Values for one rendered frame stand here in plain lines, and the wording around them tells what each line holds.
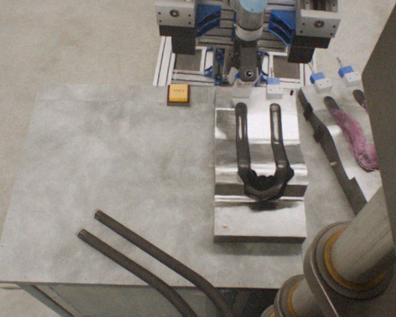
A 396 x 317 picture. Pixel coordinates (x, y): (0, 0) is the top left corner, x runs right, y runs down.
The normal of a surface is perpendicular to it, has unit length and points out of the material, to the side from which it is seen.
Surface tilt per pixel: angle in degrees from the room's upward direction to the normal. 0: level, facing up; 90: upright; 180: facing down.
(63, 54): 0
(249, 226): 0
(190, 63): 0
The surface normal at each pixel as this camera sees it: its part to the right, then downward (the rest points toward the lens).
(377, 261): -0.31, 0.83
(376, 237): -0.77, 0.55
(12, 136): 0.00, -0.50
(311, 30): -0.10, 0.87
